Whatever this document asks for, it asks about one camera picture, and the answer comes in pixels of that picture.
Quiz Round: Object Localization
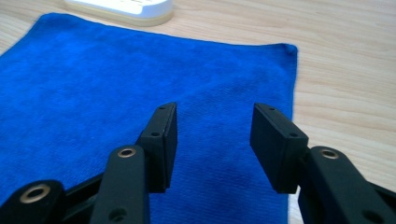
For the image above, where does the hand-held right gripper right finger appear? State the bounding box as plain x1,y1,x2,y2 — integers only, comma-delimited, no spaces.
249,103,310,194

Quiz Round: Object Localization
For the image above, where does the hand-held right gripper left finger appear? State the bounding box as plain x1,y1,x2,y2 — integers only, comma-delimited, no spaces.
135,102,178,194

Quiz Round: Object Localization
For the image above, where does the white and beige tray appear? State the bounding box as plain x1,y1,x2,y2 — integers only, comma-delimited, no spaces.
63,0,175,28

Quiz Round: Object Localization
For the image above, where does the blue cloth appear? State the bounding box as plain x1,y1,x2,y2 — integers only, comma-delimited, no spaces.
0,12,299,224

